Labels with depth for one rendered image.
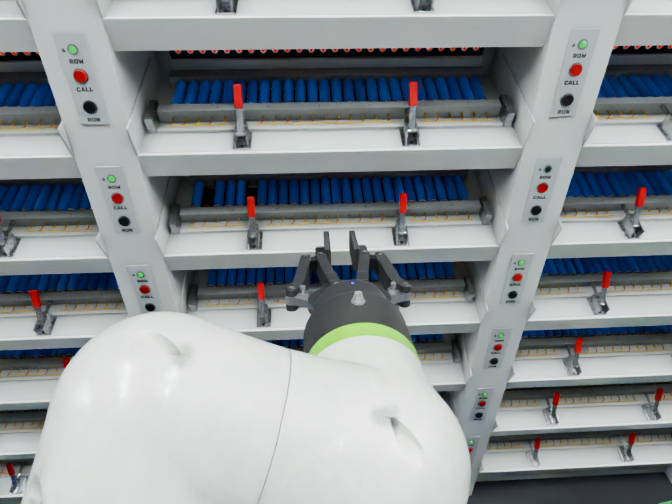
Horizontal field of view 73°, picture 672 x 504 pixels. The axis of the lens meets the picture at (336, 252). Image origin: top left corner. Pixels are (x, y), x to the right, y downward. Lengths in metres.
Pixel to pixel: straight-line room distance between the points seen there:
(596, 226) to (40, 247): 1.02
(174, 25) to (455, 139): 0.44
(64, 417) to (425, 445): 0.17
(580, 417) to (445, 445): 1.15
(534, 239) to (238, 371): 0.73
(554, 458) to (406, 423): 1.29
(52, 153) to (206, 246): 0.27
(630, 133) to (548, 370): 0.57
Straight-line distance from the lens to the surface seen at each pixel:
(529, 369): 1.19
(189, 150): 0.76
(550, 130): 0.81
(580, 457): 1.57
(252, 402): 0.24
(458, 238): 0.87
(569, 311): 1.08
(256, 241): 0.84
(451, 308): 1.00
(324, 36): 0.70
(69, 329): 1.07
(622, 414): 1.46
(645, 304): 1.18
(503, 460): 1.49
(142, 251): 0.87
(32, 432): 1.43
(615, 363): 1.29
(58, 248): 0.95
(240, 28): 0.70
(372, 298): 0.38
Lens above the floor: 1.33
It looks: 34 degrees down
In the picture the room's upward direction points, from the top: straight up
